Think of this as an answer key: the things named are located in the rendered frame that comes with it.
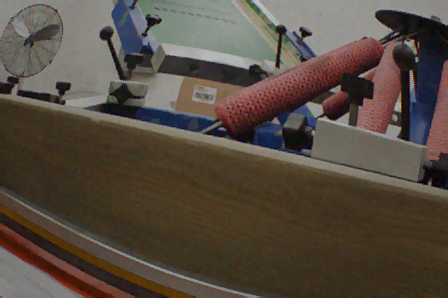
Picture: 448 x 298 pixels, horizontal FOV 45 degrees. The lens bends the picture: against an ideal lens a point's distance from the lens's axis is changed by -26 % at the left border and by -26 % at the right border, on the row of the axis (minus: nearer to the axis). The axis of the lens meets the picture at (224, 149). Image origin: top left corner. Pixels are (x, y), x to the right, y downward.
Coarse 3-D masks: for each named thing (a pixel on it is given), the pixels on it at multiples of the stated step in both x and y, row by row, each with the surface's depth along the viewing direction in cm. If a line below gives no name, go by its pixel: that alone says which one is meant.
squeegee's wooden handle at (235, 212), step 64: (0, 128) 40; (64, 128) 36; (128, 128) 34; (64, 192) 36; (128, 192) 34; (192, 192) 32; (256, 192) 31; (320, 192) 29; (384, 192) 28; (192, 256) 32; (256, 256) 31; (320, 256) 29; (384, 256) 28
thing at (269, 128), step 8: (256, 128) 100; (264, 128) 99; (272, 128) 99; (280, 128) 100; (232, 136) 102; (240, 136) 102; (248, 136) 102; (256, 136) 99; (264, 136) 99; (272, 136) 99; (280, 136) 99; (256, 144) 99; (264, 144) 99; (272, 144) 99; (280, 144) 99; (312, 144) 132; (288, 152) 104; (296, 152) 105; (304, 152) 105
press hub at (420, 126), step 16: (384, 16) 106; (400, 16) 100; (416, 16) 95; (432, 16) 106; (400, 32) 118; (432, 32) 102; (432, 48) 104; (432, 64) 104; (432, 80) 104; (432, 96) 104; (416, 112) 106; (432, 112) 103; (416, 128) 104
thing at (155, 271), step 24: (0, 192) 38; (24, 216) 37; (48, 216) 36; (72, 240) 34; (96, 240) 34; (120, 264) 33; (144, 264) 32; (168, 264) 33; (192, 288) 31; (216, 288) 30; (240, 288) 31
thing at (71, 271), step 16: (0, 224) 43; (0, 240) 39; (16, 240) 40; (32, 256) 38; (48, 256) 40; (48, 272) 36; (64, 272) 37; (80, 272) 39; (80, 288) 35; (96, 288) 36; (112, 288) 37
